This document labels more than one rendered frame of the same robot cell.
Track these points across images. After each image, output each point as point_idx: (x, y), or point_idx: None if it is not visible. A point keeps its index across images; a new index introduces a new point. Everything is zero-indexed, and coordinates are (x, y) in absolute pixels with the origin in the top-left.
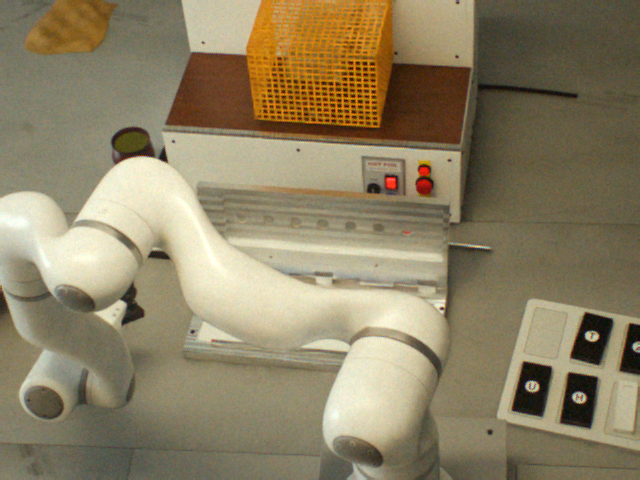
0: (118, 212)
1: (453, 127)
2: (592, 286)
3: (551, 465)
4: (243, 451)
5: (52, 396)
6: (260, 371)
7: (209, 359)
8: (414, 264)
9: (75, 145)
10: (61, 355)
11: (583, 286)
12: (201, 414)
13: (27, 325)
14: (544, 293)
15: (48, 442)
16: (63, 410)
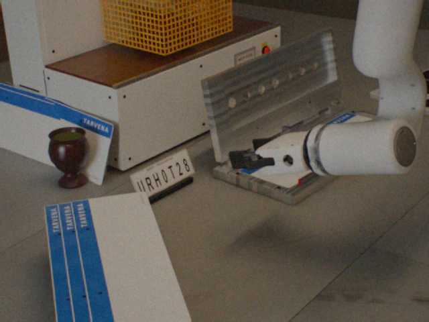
0: None
1: (257, 21)
2: (374, 80)
3: None
4: (414, 204)
5: (409, 134)
6: (339, 182)
7: (307, 195)
8: (326, 88)
9: None
10: (415, 73)
11: (371, 82)
12: (360, 211)
13: (411, 33)
14: (365, 92)
15: (326, 284)
16: (416, 147)
